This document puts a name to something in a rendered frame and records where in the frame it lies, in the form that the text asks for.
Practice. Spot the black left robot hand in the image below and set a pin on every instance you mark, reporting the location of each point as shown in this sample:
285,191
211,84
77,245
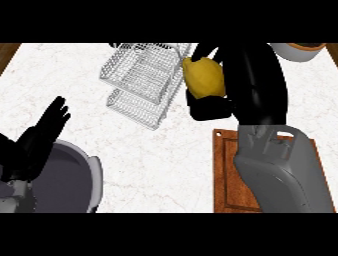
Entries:
34,146

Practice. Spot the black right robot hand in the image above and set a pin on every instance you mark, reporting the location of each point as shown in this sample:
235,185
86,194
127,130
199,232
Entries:
254,86

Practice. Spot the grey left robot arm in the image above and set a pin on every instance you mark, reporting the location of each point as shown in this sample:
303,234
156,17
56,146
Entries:
9,198

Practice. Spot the brown wooden cutting board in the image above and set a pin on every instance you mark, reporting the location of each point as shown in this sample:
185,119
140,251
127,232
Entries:
227,180

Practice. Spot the grey round pot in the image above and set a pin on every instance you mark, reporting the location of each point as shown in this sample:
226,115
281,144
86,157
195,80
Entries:
68,180

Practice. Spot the white bowl with orange rim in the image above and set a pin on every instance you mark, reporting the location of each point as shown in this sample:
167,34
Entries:
298,52

